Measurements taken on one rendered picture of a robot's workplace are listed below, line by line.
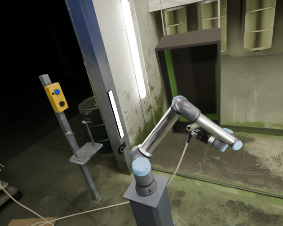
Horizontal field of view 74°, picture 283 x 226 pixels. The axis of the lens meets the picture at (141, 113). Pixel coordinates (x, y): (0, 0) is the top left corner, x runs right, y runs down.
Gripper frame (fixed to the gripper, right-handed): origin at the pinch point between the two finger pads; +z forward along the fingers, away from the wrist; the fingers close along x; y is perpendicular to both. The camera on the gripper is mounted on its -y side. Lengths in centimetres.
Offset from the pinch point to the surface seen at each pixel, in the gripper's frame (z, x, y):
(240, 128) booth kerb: -28, 140, 13
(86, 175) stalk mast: 74, -58, 91
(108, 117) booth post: 89, -30, 26
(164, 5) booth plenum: 127, 67, -123
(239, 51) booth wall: 25, 154, -95
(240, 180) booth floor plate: -60, 52, 49
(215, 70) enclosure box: 14, 45, -60
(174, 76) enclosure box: 57, 35, -38
